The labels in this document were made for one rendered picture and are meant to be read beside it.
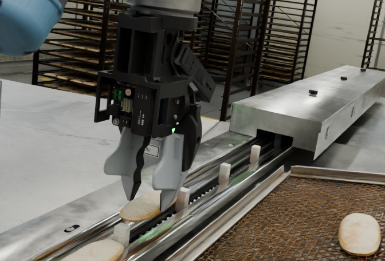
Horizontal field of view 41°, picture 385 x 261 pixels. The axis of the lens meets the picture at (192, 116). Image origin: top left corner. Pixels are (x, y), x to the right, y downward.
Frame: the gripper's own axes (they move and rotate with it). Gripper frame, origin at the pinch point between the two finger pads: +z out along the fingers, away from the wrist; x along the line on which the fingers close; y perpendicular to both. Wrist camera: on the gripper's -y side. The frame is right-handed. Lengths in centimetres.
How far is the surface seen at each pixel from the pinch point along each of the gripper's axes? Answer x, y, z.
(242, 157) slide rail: -1.6, -34.6, 4.2
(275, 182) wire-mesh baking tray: 10.0, -14.8, 0.0
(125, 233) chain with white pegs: 0.7, 5.7, 2.6
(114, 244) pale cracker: 0.5, 7.4, 3.2
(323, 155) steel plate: 8, -60, 7
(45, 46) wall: -441, -477, 68
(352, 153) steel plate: 12, -68, 7
